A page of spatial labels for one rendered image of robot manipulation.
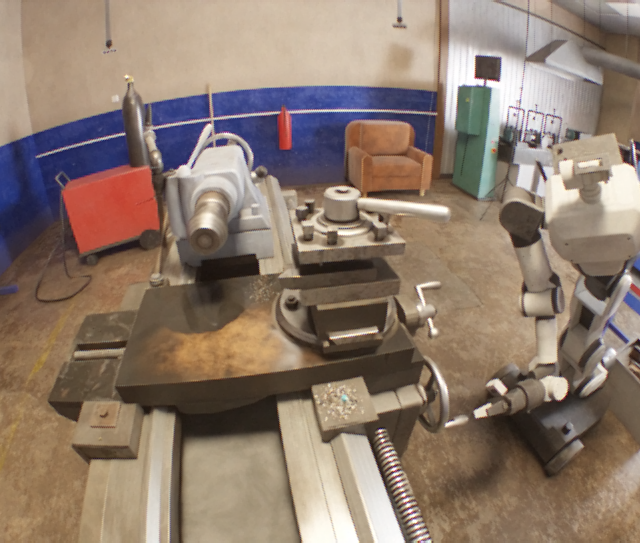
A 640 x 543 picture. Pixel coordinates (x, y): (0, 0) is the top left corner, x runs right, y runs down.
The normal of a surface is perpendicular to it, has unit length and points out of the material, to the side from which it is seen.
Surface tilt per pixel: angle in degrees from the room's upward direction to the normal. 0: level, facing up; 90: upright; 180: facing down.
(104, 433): 0
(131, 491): 0
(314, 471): 0
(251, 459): 24
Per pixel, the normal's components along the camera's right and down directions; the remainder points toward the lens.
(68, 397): -0.01, -0.85
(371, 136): 0.07, 0.54
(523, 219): -0.54, 0.44
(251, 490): 0.04, -0.69
